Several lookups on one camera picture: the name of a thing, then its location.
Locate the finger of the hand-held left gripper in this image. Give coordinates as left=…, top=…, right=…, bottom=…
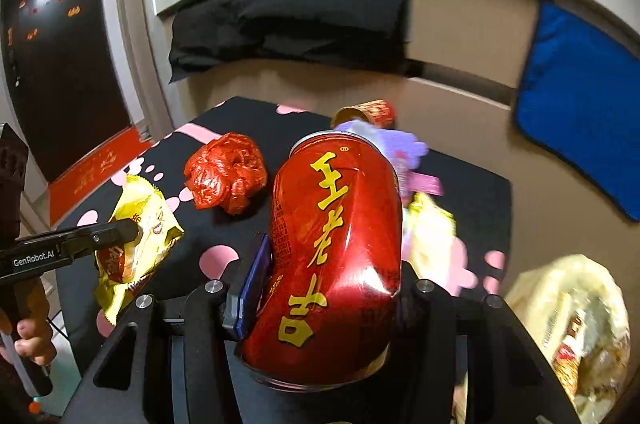
left=65, top=219, right=143, bottom=262

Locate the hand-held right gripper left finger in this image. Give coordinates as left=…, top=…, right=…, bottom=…
left=62, top=231, right=273, bottom=424

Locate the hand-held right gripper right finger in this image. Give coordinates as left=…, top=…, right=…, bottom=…
left=385, top=261, right=583, bottom=424

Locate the yellow snack wrapper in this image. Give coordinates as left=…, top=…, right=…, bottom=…
left=95, top=174, right=185, bottom=325

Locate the dented red drink can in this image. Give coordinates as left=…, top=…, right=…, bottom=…
left=239, top=130, right=405, bottom=392

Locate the red plastic bag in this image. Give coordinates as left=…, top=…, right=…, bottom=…
left=184, top=132, right=268, bottom=215

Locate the yellow plastic bag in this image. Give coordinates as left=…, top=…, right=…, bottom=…
left=452, top=254, right=632, bottom=424

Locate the person's left hand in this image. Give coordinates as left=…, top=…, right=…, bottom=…
left=0, top=277, right=56, bottom=367

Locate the pale yellow plastic wrapper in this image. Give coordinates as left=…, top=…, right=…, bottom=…
left=401, top=193, right=467, bottom=296

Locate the red doormat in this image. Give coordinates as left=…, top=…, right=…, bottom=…
left=47, top=127, right=153, bottom=227

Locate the pink printed wrapper strip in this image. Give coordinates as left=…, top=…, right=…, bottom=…
left=407, top=171, right=445, bottom=196

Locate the black door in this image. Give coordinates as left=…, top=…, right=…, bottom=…
left=0, top=0, right=133, bottom=182

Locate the purple pink sponge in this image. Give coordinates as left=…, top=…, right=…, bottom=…
left=335, top=119, right=428, bottom=175

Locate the black pink patterned mat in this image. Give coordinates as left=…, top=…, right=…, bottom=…
left=50, top=97, right=513, bottom=375

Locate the red gold paper cup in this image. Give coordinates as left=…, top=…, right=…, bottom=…
left=331, top=100, right=397, bottom=130

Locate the blue cloth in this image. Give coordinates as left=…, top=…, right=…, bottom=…
left=512, top=0, right=640, bottom=222

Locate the black cloth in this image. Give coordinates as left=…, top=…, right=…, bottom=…
left=167, top=0, right=418, bottom=82

